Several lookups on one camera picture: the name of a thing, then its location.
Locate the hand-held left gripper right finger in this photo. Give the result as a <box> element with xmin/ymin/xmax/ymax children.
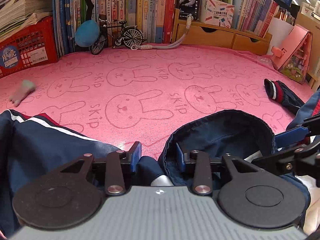
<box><xmin>175</xmin><ymin>142</ymin><xmax>259</xmax><ymax>195</ymax></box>

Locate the wooden drawer organizer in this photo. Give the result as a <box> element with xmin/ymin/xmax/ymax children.
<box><xmin>171</xmin><ymin>7</ymin><xmax>273</xmax><ymax>55</ymax></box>

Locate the blue plush ball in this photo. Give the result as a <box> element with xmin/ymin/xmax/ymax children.
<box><xmin>75</xmin><ymin>20</ymin><xmax>100</xmax><ymax>47</ymax></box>

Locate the white box with pencil print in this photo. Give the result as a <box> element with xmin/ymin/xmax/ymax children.
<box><xmin>199</xmin><ymin>0</ymin><xmax>235</xmax><ymax>28</ymax></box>

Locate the miniature bicycle model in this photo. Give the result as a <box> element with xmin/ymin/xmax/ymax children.
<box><xmin>89</xmin><ymin>17</ymin><xmax>144</xmax><ymax>55</ymax></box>

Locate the row of colourful picture books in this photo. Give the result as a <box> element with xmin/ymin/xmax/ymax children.
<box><xmin>86</xmin><ymin>0</ymin><xmax>180</xmax><ymax>44</ymax></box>

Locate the white and navy jacket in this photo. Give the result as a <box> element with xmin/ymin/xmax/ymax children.
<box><xmin>0</xmin><ymin>79</ymin><xmax>320</xmax><ymax>239</ymax></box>

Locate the pink house model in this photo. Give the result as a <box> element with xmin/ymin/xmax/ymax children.
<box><xmin>270</xmin><ymin>24</ymin><xmax>313</xmax><ymax>84</ymax></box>

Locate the white container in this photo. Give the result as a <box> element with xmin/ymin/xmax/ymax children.
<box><xmin>269</xmin><ymin>17</ymin><xmax>295</xmax><ymax>55</ymax></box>

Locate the stack of papers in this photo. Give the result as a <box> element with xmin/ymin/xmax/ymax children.
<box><xmin>0</xmin><ymin>0</ymin><xmax>54</xmax><ymax>39</ymax></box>

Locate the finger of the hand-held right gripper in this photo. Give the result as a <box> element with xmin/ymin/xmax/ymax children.
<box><xmin>251</xmin><ymin>145</ymin><xmax>305</xmax><ymax>177</ymax></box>
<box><xmin>274</xmin><ymin>126</ymin><xmax>312</xmax><ymax>150</ymax></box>

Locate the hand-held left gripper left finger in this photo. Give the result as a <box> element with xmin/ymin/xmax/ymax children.
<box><xmin>60</xmin><ymin>141</ymin><xmax>142</xmax><ymax>196</ymax></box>

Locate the small white box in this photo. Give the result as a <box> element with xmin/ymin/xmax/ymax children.
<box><xmin>301</xmin><ymin>1</ymin><xmax>320</xmax><ymax>18</ymax></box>

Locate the black hanging strap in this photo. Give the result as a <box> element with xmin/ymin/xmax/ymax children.
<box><xmin>84</xmin><ymin>0</ymin><xmax>95</xmax><ymax>23</ymax></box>

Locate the pink rabbit print blanket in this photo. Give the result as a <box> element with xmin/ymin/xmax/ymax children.
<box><xmin>0</xmin><ymin>42</ymin><xmax>320</xmax><ymax>162</ymax></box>

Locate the red plastic crate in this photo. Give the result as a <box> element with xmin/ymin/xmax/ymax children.
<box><xmin>0</xmin><ymin>16</ymin><xmax>59</xmax><ymax>78</ymax></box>

